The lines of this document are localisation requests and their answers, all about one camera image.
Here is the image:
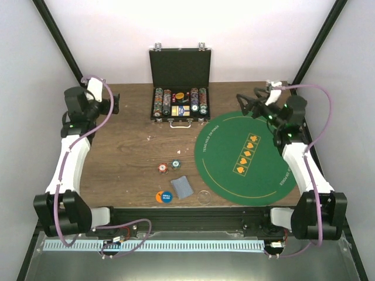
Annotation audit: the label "blue poker chip stack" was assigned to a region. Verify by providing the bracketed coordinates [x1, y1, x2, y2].
[171, 159, 181, 170]

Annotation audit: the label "chip row far left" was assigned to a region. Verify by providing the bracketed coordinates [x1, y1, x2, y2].
[153, 88, 163, 117]

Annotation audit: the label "boxed card decks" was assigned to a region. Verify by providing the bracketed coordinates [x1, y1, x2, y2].
[171, 105, 190, 117]

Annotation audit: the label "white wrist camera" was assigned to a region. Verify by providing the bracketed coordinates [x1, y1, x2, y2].
[265, 80, 282, 106]
[86, 78, 105, 102]

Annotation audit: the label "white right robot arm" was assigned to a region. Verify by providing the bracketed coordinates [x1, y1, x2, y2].
[236, 85, 347, 243]

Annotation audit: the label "orange big blind button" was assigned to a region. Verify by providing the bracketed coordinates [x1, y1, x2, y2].
[155, 191, 163, 203]

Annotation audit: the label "black poker chip case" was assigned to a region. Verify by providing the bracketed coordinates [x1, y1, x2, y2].
[149, 42, 212, 129]

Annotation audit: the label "yellow dealer chip in case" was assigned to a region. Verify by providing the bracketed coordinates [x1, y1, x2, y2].
[175, 92, 184, 99]

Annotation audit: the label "light blue slotted strip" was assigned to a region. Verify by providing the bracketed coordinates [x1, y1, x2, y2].
[43, 239, 264, 252]

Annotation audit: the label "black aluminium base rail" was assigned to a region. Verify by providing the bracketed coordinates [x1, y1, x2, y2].
[84, 206, 296, 238]

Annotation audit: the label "grey playing card deck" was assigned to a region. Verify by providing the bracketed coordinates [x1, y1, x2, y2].
[171, 176, 194, 200]

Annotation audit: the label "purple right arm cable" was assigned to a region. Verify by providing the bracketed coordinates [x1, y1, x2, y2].
[278, 83, 333, 259]

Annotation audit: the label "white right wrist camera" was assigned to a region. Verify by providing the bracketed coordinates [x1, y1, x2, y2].
[265, 80, 282, 106]

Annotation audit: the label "clear dealer button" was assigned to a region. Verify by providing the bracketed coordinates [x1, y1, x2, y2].
[197, 190, 212, 205]

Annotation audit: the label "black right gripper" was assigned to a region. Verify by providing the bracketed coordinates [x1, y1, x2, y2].
[236, 88, 285, 129]

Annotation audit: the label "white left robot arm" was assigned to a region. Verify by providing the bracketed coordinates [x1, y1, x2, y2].
[33, 87, 120, 237]

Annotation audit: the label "blue small blind button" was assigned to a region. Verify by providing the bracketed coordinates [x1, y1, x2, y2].
[161, 191, 173, 203]

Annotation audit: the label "round green poker mat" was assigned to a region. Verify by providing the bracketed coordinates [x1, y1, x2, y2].
[194, 111, 298, 207]

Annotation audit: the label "chip row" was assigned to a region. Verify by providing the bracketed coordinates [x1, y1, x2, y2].
[153, 88, 163, 117]
[190, 88, 199, 112]
[162, 89, 172, 115]
[199, 88, 208, 115]

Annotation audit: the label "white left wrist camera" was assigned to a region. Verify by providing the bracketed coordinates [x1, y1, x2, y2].
[86, 78, 105, 102]

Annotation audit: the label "chip row far right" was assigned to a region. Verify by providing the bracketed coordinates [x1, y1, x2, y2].
[199, 88, 208, 115]

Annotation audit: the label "red poker chip stack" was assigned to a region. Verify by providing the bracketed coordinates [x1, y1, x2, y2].
[158, 163, 168, 174]

